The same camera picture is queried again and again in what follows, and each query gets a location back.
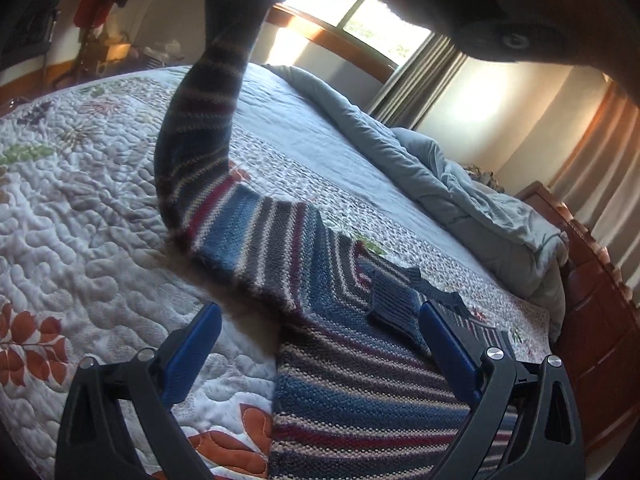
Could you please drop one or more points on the striped knit sweater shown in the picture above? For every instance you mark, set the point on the striped knit sweater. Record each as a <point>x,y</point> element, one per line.
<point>358,394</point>

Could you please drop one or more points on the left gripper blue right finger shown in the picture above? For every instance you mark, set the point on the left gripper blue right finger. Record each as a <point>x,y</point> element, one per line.
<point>546,439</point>

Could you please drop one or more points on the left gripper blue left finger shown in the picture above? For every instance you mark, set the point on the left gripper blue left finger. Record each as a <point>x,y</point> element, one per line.
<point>94,441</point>

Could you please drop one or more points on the beige curtain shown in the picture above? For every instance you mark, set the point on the beige curtain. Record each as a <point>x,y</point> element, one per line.
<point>599,182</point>

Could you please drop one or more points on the floral white quilt bedspread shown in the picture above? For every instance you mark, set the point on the floral white quilt bedspread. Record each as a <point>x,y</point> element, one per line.
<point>86,268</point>

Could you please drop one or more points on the red hanging clothes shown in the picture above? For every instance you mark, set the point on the red hanging clothes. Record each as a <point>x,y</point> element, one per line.
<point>92,14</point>

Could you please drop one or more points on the grey blue comforter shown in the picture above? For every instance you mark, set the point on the grey blue comforter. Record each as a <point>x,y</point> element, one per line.
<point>514,242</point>

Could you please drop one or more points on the grey striped window curtain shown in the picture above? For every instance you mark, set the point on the grey striped window curtain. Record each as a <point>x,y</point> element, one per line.
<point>415,86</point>

